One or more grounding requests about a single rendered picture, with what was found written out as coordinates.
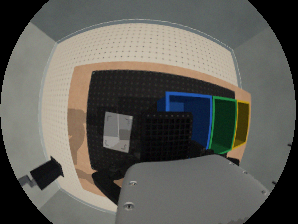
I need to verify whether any green bin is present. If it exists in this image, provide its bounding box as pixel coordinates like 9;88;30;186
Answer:
208;96;237;154

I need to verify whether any yellow bin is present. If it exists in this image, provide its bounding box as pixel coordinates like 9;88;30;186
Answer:
231;100;250;150

